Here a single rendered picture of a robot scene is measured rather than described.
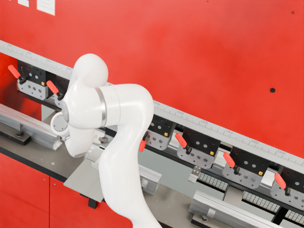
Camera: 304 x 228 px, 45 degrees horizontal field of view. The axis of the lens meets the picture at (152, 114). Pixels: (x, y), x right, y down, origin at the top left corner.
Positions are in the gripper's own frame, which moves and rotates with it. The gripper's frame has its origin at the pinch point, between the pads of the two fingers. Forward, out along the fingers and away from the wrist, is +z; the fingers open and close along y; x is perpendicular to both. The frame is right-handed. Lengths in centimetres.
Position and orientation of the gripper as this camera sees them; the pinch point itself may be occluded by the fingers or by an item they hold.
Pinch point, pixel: (98, 138)
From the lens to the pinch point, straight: 157.6
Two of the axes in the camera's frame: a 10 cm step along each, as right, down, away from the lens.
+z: 2.7, 2.2, 9.4
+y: -8.8, -3.4, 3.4
